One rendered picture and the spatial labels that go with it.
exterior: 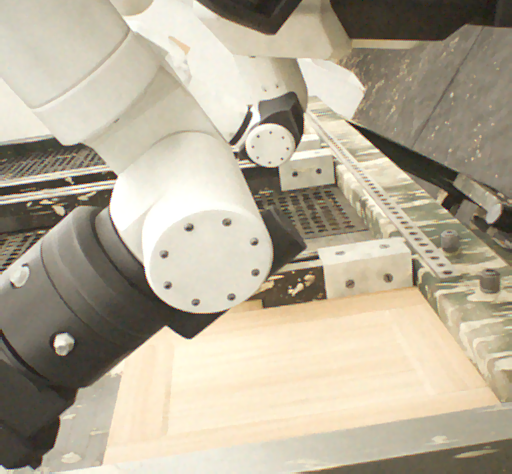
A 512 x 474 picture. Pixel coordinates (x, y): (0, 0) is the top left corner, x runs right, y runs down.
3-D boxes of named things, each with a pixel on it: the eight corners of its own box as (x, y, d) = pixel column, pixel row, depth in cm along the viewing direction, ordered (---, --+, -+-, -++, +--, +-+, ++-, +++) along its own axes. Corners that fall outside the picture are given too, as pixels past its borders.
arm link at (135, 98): (188, 302, 37) (21, 126, 30) (173, 225, 45) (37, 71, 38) (283, 240, 36) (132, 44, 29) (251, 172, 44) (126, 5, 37)
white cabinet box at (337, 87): (366, 90, 470) (100, -37, 430) (329, 158, 492) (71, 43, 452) (353, 72, 525) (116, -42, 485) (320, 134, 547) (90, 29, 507)
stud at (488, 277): (503, 294, 80) (503, 272, 79) (484, 297, 80) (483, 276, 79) (495, 286, 82) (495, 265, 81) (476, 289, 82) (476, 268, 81)
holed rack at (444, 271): (462, 278, 85) (462, 274, 85) (440, 282, 85) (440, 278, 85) (296, 97, 241) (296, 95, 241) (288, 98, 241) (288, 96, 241)
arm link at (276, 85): (323, 116, 112) (280, -6, 100) (324, 154, 101) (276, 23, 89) (261, 134, 115) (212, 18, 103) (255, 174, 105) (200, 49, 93)
